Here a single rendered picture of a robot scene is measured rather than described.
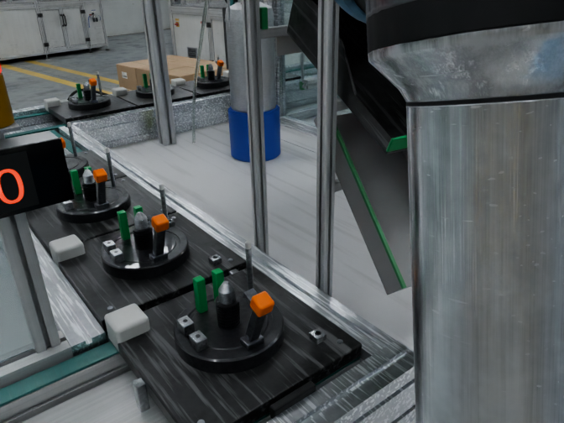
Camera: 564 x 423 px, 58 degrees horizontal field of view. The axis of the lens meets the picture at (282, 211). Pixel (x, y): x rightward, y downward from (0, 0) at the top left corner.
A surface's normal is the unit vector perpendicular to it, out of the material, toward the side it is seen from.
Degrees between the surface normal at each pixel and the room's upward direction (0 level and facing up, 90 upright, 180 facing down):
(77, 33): 90
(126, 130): 90
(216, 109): 90
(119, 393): 0
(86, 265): 0
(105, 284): 0
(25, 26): 90
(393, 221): 45
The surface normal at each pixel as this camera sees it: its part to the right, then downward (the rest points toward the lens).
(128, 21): 0.73, 0.29
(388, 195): 0.32, -0.36
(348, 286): -0.02, -0.90
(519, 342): -0.40, 0.23
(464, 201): -0.72, 0.21
